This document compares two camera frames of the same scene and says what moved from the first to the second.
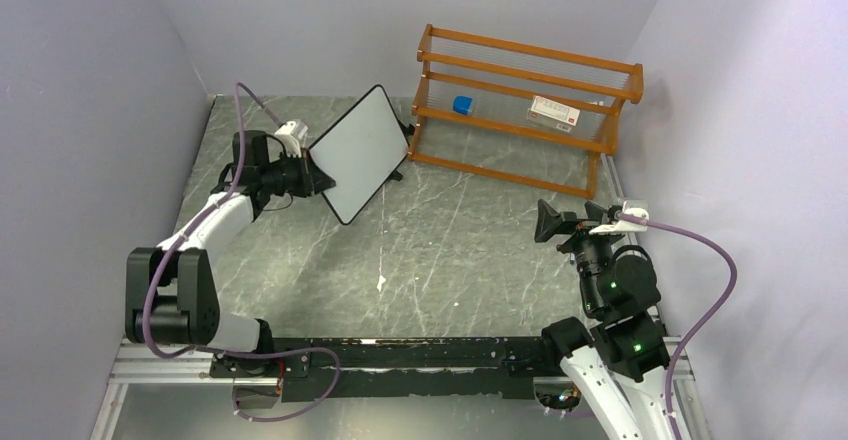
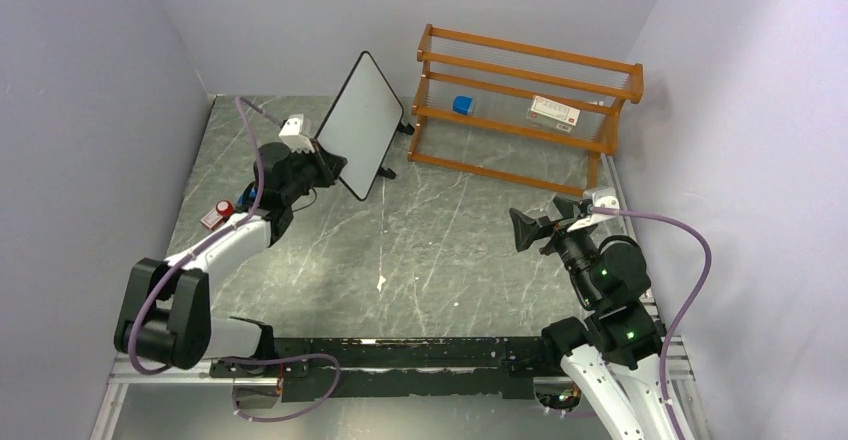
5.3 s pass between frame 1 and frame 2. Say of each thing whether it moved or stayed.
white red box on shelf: stayed
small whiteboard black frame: moved
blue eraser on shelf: stayed
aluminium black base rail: stayed
